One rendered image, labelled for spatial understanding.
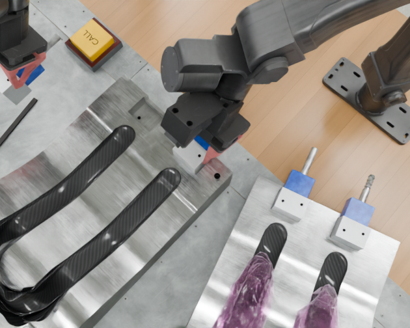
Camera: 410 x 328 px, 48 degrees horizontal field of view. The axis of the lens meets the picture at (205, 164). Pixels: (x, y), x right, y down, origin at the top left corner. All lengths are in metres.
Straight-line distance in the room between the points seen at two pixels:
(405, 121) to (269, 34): 0.47
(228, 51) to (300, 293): 0.40
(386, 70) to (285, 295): 0.38
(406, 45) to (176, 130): 0.35
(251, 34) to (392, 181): 0.47
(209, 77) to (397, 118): 0.47
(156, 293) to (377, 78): 0.51
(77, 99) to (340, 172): 0.52
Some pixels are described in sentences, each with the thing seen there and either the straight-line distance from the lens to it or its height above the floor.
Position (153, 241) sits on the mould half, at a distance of 0.74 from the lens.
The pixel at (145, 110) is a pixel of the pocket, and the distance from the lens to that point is 0.82.
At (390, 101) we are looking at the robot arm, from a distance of 0.82.
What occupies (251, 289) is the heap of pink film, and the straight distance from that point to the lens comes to 0.72.
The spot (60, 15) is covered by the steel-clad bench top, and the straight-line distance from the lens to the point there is 1.02.
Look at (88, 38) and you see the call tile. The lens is 0.93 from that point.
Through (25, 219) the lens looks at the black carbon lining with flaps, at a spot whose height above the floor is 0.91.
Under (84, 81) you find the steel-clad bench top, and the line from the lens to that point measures 0.94.
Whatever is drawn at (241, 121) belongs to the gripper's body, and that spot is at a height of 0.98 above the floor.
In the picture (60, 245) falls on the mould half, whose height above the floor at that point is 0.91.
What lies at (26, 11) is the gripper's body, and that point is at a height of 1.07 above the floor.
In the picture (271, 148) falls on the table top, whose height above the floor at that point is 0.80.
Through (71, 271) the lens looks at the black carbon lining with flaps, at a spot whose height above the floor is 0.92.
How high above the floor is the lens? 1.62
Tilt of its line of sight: 75 degrees down
